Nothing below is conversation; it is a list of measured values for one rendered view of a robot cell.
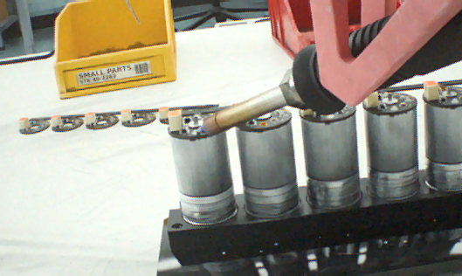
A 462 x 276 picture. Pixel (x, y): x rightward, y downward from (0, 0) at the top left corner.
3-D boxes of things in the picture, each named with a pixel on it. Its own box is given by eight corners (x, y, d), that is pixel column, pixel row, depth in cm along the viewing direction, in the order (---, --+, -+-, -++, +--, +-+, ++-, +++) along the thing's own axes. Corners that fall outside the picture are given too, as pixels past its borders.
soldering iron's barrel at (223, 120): (203, 150, 30) (313, 108, 25) (188, 114, 30) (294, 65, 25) (229, 138, 31) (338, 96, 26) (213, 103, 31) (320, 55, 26)
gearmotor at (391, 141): (424, 212, 32) (423, 106, 31) (373, 220, 33) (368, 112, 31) (412, 189, 35) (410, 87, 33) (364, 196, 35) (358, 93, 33)
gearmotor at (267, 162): (303, 230, 33) (293, 121, 31) (248, 238, 33) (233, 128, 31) (299, 205, 35) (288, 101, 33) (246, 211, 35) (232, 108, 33)
